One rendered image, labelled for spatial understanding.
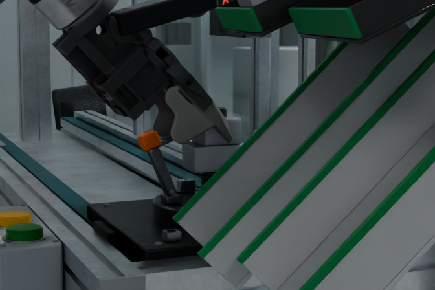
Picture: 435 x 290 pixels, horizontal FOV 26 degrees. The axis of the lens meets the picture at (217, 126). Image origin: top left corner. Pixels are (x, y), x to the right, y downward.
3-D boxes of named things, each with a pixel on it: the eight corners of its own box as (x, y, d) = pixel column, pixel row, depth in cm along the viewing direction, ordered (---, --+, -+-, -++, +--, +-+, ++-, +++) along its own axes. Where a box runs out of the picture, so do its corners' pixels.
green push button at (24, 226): (9, 251, 100) (8, 232, 100) (3, 242, 104) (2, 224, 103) (46, 247, 102) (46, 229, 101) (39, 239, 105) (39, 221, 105)
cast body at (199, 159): (194, 173, 105) (193, 111, 104) (181, 167, 109) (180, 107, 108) (263, 168, 108) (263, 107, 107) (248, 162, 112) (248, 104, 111)
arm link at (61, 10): (75, -43, 103) (94, -47, 96) (103, -12, 105) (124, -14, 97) (26, 4, 102) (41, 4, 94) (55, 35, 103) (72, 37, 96)
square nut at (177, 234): (167, 242, 97) (167, 232, 96) (162, 239, 98) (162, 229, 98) (182, 241, 97) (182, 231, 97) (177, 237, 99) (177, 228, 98)
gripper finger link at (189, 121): (201, 171, 105) (143, 112, 104) (237, 133, 106) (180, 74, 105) (208, 171, 102) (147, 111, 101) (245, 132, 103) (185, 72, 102)
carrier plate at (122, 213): (145, 270, 94) (145, 248, 93) (87, 219, 116) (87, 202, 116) (356, 247, 102) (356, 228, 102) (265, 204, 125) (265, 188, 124)
